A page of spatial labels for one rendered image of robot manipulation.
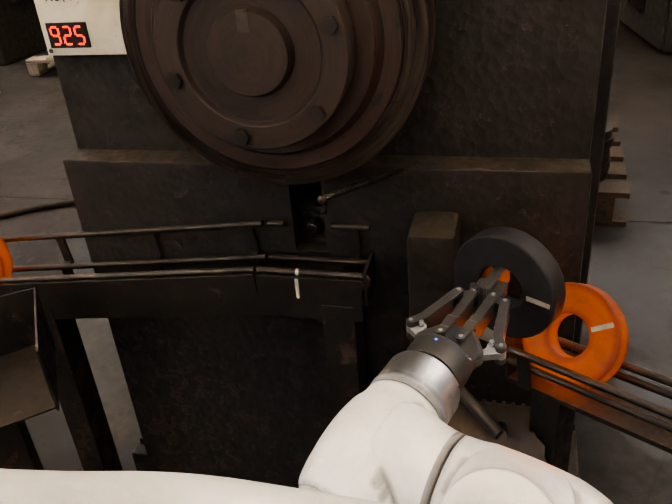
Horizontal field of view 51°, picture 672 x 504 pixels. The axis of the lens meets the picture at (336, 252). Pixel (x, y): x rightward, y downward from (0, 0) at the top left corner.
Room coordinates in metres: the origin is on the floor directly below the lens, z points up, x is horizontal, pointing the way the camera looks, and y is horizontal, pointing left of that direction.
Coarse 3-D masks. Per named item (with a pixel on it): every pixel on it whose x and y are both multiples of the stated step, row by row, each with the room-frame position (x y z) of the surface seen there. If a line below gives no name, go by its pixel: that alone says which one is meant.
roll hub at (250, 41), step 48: (192, 0) 1.00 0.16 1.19; (240, 0) 0.99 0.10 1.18; (288, 0) 0.97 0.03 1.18; (336, 0) 0.95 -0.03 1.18; (192, 48) 1.01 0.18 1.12; (240, 48) 0.97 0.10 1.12; (288, 48) 0.96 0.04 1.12; (336, 48) 0.94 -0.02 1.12; (192, 96) 1.00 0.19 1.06; (240, 96) 0.99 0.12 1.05; (288, 96) 0.97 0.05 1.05; (336, 96) 0.94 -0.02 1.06; (288, 144) 0.96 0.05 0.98
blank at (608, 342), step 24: (576, 288) 0.85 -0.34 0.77; (576, 312) 0.83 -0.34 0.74; (600, 312) 0.81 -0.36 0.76; (552, 336) 0.84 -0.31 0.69; (600, 336) 0.79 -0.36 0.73; (624, 336) 0.78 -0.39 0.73; (552, 360) 0.81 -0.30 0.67; (576, 360) 0.79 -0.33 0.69; (600, 360) 0.77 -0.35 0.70; (552, 384) 0.79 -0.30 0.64
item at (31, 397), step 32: (32, 288) 1.07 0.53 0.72; (0, 320) 1.05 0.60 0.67; (32, 320) 1.06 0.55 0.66; (0, 352) 1.04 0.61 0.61; (32, 352) 1.04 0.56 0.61; (0, 384) 0.96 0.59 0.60; (32, 384) 0.95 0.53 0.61; (0, 416) 0.88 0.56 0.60; (32, 416) 0.87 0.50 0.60; (0, 448) 0.91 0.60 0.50; (32, 448) 0.95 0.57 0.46
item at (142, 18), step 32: (352, 0) 0.98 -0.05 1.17; (384, 0) 0.99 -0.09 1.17; (384, 32) 0.99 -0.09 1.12; (384, 64) 0.99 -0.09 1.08; (160, 96) 1.09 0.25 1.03; (352, 96) 0.99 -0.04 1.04; (384, 96) 0.99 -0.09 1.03; (192, 128) 1.08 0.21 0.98; (320, 128) 1.00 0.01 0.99; (352, 128) 1.01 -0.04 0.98; (256, 160) 1.05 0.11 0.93; (288, 160) 1.04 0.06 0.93; (320, 160) 1.02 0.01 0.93
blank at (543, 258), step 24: (480, 240) 0.81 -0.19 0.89; (504, 240) 0.78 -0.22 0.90; (528, 240) 0.78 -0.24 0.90; (456, 264) 0.83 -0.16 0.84; (480, 264) 0.81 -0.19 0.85; (504, 264) 0.78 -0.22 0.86; (528, 264) 0.76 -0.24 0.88; (552, 264) 0.76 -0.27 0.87; (528, 288) 0.76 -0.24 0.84; (552, 288) 0.73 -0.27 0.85; (528, 312) 0.75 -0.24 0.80; (552, 312) 0.73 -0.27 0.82; (528, 336) 0.75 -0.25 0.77
